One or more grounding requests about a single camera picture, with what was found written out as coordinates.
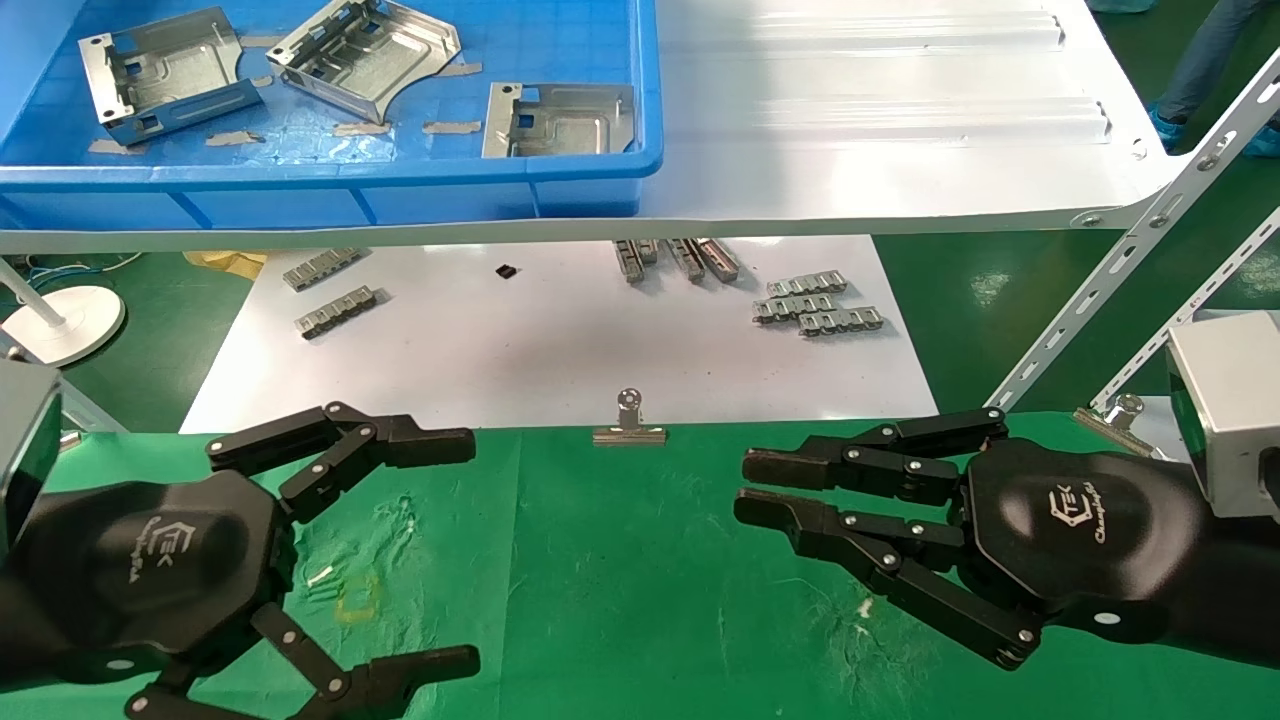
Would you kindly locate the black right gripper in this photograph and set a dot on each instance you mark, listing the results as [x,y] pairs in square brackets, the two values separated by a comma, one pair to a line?
[1080,530]

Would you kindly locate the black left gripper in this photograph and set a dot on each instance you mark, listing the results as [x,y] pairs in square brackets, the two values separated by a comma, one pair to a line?
[150,570]

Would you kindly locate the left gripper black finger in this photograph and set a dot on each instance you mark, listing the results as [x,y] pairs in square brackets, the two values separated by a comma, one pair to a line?
[420,445]

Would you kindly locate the silver sheet metal bracket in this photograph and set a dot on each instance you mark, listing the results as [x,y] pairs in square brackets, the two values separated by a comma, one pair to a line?
[570,125]
[390,50]
[170,70]

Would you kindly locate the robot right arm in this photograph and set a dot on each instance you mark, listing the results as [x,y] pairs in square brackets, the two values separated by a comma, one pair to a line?
[1245,590]

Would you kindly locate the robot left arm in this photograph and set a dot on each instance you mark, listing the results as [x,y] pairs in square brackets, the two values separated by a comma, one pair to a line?
[10,630]

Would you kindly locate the white plain shelf board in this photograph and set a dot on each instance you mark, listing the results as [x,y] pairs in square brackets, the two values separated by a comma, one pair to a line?
[560,350]

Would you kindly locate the silver binder clip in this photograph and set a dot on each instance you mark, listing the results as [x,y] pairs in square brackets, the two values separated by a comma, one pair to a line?
[630,433]
[1120,425]

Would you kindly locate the green table cloth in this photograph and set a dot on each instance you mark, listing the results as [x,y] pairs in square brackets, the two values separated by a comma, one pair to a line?
[620,580]

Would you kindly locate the yellow crumpled bag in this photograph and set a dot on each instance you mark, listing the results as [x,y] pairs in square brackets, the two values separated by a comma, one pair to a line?
[228,262]

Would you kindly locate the blue plastic bin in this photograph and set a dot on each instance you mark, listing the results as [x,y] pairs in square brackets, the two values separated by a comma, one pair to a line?
[300,190]

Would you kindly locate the white ribbed shelf board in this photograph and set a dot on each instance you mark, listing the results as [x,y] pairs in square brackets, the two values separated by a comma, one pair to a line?
[850,150]

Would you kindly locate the white round stand base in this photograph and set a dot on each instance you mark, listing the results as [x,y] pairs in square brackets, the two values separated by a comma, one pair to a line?
[70,325]

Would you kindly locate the blue shoe cover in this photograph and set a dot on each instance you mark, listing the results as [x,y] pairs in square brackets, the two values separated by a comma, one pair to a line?
[1120,4]
[1166,128]
[1262,142]

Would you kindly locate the grey trouser leg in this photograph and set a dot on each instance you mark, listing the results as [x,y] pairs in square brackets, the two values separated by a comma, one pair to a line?
[1205,60]

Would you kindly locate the white slotted angle post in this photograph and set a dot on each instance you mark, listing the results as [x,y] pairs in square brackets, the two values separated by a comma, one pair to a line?
[1200,300]
[95,410]
[1130,250]

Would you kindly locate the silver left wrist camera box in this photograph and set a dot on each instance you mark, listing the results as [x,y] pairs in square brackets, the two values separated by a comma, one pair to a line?
[25,450]

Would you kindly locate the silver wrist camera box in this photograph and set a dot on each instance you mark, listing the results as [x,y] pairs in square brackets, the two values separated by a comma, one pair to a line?
[25,450]
[1240,400]

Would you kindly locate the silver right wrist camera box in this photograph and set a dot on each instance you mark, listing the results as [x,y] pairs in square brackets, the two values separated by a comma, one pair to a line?
[1240,400]

